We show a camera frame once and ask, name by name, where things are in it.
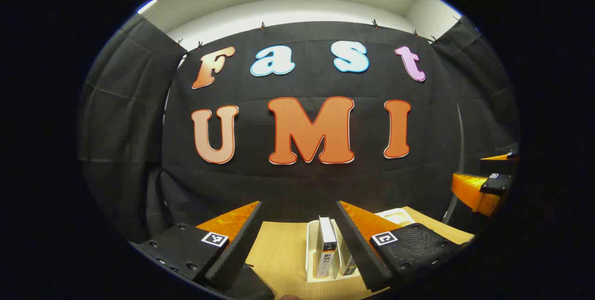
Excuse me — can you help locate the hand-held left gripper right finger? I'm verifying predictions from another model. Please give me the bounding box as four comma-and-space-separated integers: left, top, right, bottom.
336, 201, 470, 291

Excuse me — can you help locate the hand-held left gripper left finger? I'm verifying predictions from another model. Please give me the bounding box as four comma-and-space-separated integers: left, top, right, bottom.
139, 201, 264, 291

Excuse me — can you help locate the black book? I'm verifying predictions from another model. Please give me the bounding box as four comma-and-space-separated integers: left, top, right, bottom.
318, 216, 338, 279

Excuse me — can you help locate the white bookshelf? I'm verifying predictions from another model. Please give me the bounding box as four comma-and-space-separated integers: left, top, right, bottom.
305, 208, 417, 284

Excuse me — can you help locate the grey metal pole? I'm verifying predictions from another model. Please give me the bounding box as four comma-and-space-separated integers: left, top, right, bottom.
442, 104, 464, 224

